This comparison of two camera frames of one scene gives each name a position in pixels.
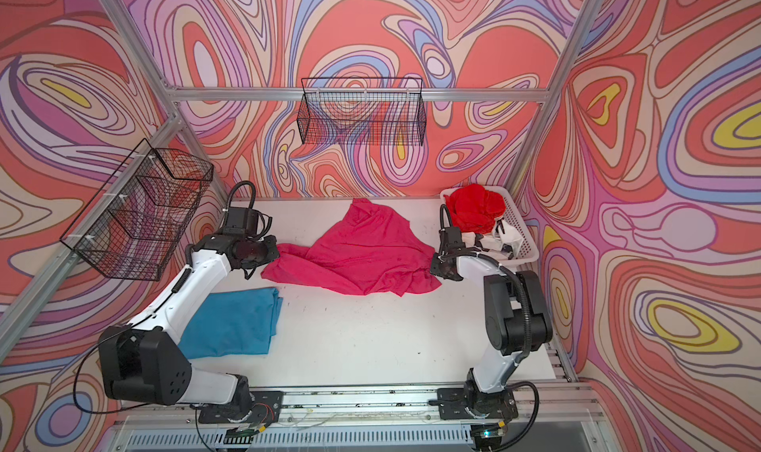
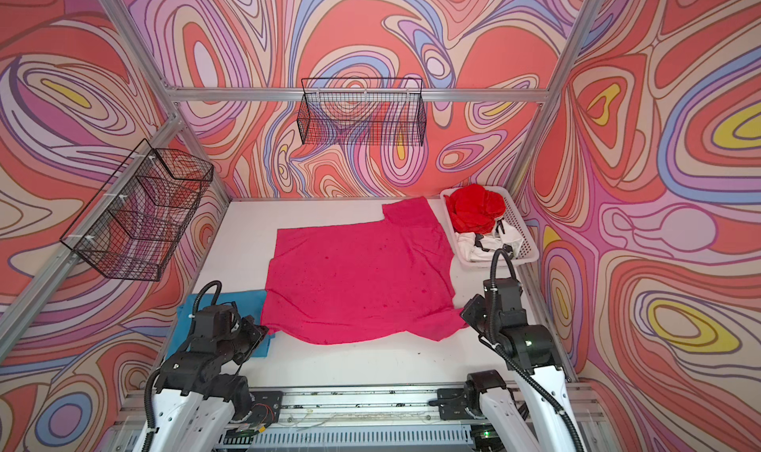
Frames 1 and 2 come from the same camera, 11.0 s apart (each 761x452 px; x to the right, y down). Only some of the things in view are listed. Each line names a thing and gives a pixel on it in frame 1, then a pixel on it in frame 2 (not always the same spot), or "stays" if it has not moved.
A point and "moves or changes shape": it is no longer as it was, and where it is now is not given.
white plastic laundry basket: [525, 253] stays
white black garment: [501, 239] stays
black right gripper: [436, 269] to [473, 310]
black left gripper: [273, 251] to [256, 332]
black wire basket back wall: [363, 111] stays
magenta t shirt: [370, 251] moves or changes shape
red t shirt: [474, 208] stays
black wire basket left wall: [135, 223] stays
